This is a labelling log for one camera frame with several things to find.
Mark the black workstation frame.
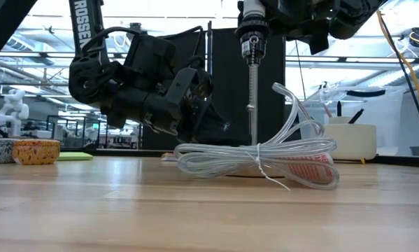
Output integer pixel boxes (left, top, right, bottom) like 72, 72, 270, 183
45, 114, 143, 151

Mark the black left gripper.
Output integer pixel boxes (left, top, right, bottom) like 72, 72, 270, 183
99, 32, 252, 148

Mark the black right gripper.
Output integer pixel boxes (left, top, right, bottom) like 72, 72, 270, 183
236, 0, 336, 56

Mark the clear lamp cord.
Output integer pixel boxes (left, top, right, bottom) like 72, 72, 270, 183
173, 81, 341, 193

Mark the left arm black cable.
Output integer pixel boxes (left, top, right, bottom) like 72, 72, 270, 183
81, 24, 205, 55

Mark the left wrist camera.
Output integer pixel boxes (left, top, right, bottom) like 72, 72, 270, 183
124, 32, 178, 83

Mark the green sticky note pad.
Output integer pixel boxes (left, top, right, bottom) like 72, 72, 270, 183
56, 150, 94, 162

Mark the white round pen holder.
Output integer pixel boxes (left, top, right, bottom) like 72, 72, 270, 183
320, 115, 378, 165

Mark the black partition panel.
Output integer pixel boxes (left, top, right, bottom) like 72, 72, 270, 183
210, 27, 287, 148
141, 29, 208, 151

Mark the clear plastic storage bin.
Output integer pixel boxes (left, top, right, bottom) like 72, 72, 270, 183
295, 85, 406, 158

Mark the slim black pen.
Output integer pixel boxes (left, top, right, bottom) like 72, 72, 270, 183
348, 108, 365, 125

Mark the white humanoid robot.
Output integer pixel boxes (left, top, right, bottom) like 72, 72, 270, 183
0, 88, 31, 138

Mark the pink pencil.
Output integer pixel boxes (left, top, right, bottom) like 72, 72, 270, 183
321, 101, 334, 119

